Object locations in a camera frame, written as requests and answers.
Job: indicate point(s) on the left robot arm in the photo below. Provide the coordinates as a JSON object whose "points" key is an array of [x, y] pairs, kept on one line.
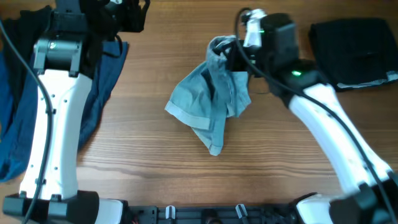
{"points": [[65, 59]]}

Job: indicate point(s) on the black garment in pile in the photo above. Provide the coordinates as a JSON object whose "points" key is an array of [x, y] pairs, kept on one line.
{"points": [[23, 33]]}

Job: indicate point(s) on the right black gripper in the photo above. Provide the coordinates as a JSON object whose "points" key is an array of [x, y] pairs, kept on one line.
{"points": [[236, 58]]}

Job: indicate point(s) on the folded black garment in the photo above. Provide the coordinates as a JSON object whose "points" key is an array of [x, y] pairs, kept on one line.
{"points": [[355, 53]]}

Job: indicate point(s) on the light blue denim shorts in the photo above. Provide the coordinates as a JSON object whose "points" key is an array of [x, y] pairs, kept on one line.
{"points": [[210, 94]]}

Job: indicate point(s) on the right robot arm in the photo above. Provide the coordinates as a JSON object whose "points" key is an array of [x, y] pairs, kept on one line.
{"points": [[369, 185]]}

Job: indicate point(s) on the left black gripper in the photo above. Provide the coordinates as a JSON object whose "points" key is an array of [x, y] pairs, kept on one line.
{"points": [[134, 17]]}

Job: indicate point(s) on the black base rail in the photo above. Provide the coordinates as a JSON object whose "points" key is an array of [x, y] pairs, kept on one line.
{"points": [[238, 214]]}

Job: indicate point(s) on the teal blue garment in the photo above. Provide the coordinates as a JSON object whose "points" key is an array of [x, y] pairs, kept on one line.
{"points": [[9, 137]]}

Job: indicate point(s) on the navy blue garment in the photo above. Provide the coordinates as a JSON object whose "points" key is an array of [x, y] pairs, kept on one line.
{"points": [[107, 72]]}

